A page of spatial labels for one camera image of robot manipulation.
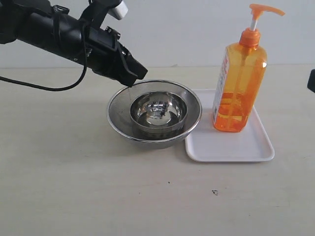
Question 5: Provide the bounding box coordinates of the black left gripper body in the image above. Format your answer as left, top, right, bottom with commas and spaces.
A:
81, 26, 130, 80

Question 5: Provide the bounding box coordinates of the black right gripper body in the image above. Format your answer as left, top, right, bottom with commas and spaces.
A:
307, 69, 315, 93

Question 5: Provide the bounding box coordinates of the orange dish soap pump bottle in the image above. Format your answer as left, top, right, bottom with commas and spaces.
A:
212, 3, 285, 133

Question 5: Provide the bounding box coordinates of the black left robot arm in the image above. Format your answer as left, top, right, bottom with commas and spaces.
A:
0, 0, 148, 87

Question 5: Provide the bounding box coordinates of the small stainless steel bowl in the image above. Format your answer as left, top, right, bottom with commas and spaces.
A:
129, 90, 188, 134

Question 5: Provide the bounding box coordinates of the large steel strainer basin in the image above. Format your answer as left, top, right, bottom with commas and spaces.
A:
107, 80, 203, 149

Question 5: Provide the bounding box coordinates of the white plastic tray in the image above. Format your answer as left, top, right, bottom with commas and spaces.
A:
185, 89, 275, 163

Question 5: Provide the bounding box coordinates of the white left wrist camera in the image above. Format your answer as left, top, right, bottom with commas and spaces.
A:
108, 0, 128, 20

